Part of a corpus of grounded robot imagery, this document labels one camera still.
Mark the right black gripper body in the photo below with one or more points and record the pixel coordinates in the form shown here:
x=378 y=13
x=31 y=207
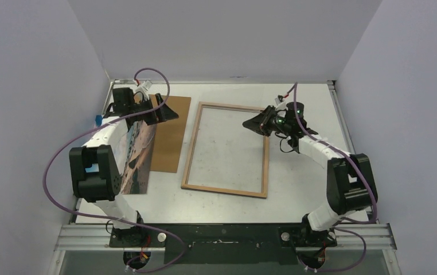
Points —
x=268 y=121

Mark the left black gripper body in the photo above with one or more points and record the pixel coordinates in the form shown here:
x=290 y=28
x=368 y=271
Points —
x=149 y=117

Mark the brown cardboard backing board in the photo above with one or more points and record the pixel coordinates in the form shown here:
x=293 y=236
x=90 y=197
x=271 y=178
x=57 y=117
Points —
x=158 y=147

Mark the beach landscape photo print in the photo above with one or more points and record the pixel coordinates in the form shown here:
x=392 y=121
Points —
x=120 y=137

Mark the clear acrylic glass sheet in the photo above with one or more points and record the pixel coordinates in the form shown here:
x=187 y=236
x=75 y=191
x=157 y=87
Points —
x=226 y=148

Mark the blue wooden picture frame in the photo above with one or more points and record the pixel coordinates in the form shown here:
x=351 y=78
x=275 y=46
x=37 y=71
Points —
x=266 y=163

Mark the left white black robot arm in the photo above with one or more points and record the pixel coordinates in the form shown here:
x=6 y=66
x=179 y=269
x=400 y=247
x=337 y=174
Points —
x=96 y=175

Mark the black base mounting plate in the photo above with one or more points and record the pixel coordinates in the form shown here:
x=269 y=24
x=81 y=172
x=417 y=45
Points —
x=226 y=243

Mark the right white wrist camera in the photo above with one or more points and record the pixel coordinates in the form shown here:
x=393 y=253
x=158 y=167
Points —
x=280 y=102

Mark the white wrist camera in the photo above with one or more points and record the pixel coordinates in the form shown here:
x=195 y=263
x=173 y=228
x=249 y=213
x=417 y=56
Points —
x=143 y=88
x=280 y=102

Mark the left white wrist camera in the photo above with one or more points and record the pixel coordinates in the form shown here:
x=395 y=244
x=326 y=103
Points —
x=143 y=88

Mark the aluminium front rail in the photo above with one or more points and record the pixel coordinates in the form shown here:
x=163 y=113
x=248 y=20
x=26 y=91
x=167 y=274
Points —
x=94 y=237

